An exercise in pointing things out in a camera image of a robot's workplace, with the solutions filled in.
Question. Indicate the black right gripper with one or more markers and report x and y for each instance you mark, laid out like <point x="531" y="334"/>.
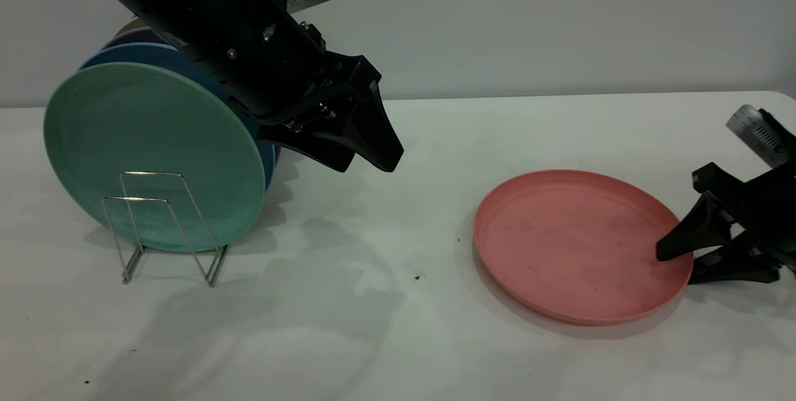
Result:
<point x="768" y="208"/>

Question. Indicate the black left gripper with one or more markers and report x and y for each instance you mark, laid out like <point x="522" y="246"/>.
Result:
<point x="286" y="71"/>

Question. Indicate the pink round plate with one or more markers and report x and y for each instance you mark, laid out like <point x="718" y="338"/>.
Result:
<point x="572" y="245"/>

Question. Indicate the green round plate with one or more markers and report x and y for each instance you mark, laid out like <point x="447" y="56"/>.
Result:
<point x="143" y="152"/>

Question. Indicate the purple round plate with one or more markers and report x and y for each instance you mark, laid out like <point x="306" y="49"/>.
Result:
<point x="134" y="36"/>

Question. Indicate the blue round plate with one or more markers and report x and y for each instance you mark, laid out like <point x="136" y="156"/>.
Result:
<point x="124" y="53"/>

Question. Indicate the beige round plate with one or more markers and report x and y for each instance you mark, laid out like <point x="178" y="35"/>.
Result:
<point x="127" y="24"/>

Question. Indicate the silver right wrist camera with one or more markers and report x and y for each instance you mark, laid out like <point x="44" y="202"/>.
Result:
<point x="762" y="133"/>

